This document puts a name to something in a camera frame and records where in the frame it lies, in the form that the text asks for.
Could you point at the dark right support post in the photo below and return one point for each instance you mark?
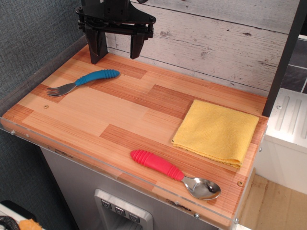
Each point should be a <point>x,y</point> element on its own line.
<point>286,56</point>

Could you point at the yellow folded cloth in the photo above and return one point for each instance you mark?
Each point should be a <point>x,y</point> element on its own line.
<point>217,133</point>

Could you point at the silver toy fridge cabinet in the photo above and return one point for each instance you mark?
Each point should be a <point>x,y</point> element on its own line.
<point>78,184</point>

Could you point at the white toy sink unit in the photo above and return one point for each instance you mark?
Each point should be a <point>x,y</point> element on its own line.
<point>282,157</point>

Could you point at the orange object bottom left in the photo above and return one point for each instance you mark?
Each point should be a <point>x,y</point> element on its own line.
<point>29,224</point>

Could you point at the clear acrylic edge strip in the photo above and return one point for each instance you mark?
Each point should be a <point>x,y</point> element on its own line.
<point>198,209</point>

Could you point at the black object bottom left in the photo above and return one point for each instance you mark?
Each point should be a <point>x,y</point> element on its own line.
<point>12,214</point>

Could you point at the blue handled metal fork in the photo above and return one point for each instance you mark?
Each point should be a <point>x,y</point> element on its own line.
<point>97,75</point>

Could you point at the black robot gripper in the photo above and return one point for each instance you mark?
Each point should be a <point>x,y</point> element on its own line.
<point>116,17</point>

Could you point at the red handled metal spoon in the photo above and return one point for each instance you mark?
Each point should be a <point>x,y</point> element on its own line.
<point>199,188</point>

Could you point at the grey ice dispenser panel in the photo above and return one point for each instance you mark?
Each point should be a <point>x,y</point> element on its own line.
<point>117,214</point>

